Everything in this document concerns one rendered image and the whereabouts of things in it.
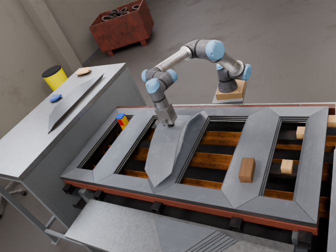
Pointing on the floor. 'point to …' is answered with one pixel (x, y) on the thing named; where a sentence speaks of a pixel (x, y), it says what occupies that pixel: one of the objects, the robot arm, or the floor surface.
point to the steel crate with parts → (122, 26)
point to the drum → (54, 76)
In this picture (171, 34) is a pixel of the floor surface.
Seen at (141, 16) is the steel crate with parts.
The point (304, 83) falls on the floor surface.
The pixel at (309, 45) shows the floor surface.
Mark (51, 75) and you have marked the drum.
